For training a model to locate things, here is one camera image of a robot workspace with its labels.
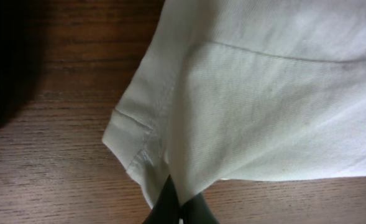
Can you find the white robot print t-shirt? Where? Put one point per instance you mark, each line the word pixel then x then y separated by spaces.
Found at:
pixel 252 90

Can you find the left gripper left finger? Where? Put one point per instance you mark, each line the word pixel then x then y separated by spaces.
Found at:
pixel 167 208

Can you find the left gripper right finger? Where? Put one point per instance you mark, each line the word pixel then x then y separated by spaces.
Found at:
pixel 196 211

